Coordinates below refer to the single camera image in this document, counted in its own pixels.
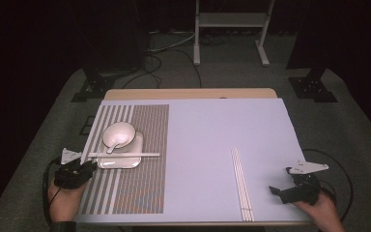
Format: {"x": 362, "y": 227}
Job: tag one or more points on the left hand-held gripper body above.
{"x": 69, "y": 175}

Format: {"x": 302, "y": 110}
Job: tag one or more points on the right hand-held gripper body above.
{"x": 307, "y": 188}

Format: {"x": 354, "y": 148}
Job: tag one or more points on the white square plate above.
{"x": 122, "y": 162}

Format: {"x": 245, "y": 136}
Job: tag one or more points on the row of white chopsticks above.
{"x": 243, "y": 190}

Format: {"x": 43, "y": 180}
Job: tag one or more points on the person's right hand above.
{"x": 323, "y": 212}

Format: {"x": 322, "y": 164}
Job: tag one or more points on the person's left hand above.
{"x": 64, "y": 204}

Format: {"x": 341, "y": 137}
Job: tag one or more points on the white bowl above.
{"x": 119, "y": 130}

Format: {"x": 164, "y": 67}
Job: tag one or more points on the striped placemat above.
{"x": 151, "y": 129}

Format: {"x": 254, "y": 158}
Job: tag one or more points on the black stand base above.
{"x": 93, "y": 88}
{"x": 312, "y": 88}

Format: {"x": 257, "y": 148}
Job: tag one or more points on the pale blue table mat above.
{"x": 212, "y": 129}

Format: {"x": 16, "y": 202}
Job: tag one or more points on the white metal stand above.
{"x": 232, "y": 20}

